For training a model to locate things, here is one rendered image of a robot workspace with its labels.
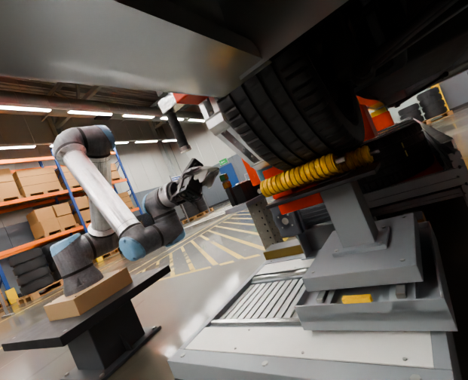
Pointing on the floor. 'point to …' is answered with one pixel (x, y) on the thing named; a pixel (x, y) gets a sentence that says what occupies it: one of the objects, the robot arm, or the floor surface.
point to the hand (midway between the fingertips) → (215, 168)
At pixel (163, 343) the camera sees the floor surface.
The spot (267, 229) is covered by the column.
